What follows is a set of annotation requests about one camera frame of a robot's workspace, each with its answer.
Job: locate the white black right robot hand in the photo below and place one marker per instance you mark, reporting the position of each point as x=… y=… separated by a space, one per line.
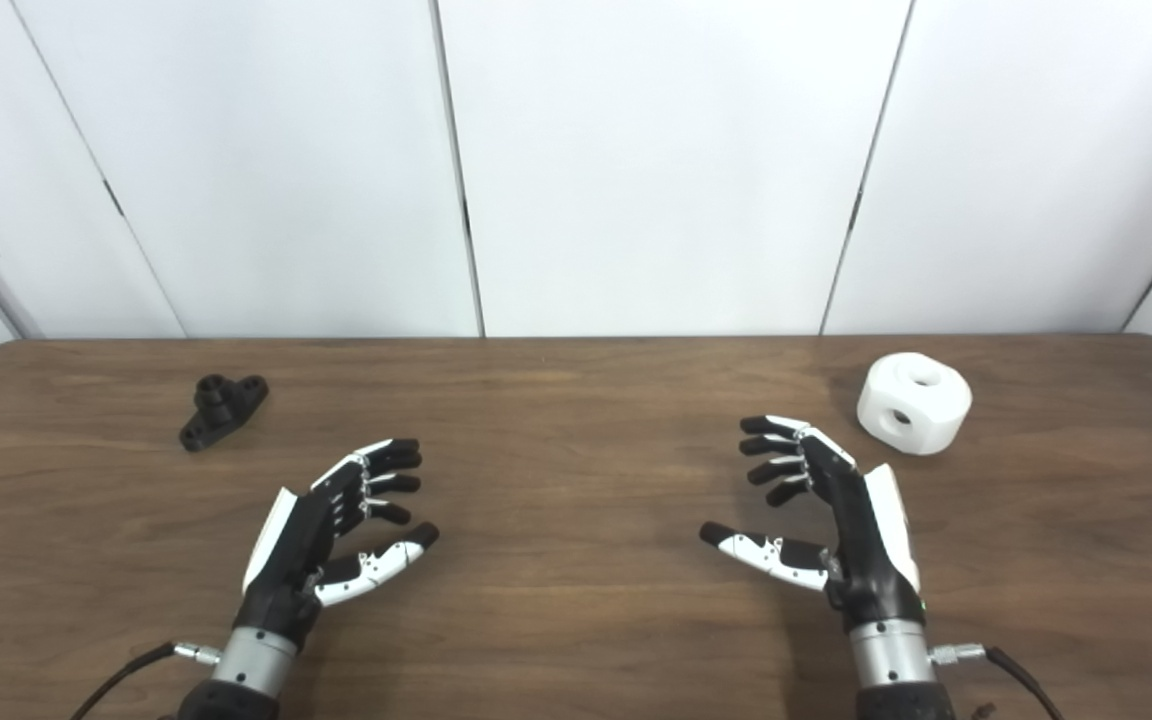
x=866 y=555

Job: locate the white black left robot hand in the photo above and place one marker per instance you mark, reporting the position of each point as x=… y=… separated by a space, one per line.
x=301 y=535

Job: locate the black flanged holder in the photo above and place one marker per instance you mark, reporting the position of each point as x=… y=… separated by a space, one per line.
x=221 y=408

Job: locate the round white block with holes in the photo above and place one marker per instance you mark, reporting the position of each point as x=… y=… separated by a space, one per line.
x=911 y=408

